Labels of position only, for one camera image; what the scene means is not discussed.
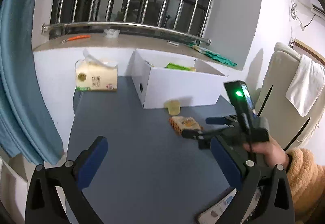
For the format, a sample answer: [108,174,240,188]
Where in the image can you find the white cardboard box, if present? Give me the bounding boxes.
[132,49,227,109]

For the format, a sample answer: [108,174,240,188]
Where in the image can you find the orange fuzzy right sleeve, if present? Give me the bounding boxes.
[287,148,324,223]

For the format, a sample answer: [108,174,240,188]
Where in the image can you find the blue curtain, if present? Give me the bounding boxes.
[1,0,64,165]

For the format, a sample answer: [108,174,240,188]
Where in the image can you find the right hand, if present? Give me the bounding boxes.
[243,136,290,169]

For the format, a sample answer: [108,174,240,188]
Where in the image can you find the green snack packet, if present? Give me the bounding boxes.
[165,63,191,71]

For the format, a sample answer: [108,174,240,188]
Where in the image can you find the tissue pack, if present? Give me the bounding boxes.
[75,49,118,92]

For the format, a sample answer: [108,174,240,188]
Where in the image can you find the green cloth on sill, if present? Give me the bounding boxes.
[191,45,237,67]

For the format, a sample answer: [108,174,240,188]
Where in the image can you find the clear jelly cup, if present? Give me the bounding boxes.
[164,100,181,116]

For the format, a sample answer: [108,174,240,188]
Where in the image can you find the orange pen on sill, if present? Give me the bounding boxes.
[62,35,91,43]

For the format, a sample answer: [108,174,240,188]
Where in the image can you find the white wall cable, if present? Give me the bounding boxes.
[286,0,318,32]

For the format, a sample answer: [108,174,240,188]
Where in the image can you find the beige chair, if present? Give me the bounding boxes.
[255,42,324,150]

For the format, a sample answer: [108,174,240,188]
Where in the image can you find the small orange snack packet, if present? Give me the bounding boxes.
[169,116,203,135]

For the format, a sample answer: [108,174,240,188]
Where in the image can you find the white towel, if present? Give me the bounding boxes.
[285,55,324,117]

